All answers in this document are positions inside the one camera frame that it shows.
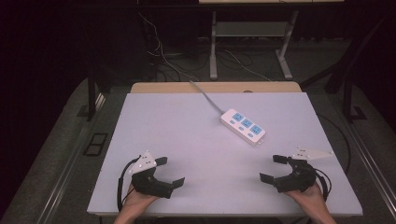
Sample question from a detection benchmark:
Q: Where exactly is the wooden table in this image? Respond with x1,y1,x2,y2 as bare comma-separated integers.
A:
130,81,303,94

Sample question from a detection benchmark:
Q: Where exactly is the white floor cable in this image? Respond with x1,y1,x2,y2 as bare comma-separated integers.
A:
137,11,200,82
223,49,273,82

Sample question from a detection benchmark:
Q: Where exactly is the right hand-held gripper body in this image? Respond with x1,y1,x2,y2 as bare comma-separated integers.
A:
274,146,334,193

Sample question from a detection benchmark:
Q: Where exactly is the grey metal stand frame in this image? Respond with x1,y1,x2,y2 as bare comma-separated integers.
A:
209,10,300,81

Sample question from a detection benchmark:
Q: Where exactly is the person's left hand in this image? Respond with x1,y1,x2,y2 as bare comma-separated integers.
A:
122,183,161,216

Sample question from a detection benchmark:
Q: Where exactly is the white power strip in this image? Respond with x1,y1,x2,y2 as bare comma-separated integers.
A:
219,108,267,147

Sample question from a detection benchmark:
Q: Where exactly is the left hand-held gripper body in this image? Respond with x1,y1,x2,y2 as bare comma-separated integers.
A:
128,150,174,200

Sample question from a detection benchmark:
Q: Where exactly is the grey power strip cord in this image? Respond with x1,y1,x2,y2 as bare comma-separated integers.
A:
189,80,226,115

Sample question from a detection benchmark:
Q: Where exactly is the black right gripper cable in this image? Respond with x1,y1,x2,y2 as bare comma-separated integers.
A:
312,167,332,202

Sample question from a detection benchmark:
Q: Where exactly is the black metal stand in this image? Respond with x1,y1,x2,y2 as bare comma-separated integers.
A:
341,12,368,123

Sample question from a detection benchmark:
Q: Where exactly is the black floor socket plate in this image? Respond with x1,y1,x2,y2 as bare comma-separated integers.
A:
82,133,109,158

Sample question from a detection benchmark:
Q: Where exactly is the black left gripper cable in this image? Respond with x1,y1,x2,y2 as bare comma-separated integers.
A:
117,155,142,213

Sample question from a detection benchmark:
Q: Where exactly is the person's right hand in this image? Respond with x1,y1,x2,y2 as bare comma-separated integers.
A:
284,182,329,216

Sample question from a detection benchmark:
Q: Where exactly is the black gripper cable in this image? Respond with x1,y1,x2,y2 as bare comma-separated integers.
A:
312,167,332,202
117,155,142,213

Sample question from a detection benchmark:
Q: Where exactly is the white table cover board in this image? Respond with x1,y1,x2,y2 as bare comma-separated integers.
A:
87,91,364,217

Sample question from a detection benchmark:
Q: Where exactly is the black floor cable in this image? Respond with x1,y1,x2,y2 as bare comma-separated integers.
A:
317,113,353,175

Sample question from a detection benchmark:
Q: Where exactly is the metal floor rail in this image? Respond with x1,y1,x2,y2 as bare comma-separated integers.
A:
36,92,107,224
342,119,396,213

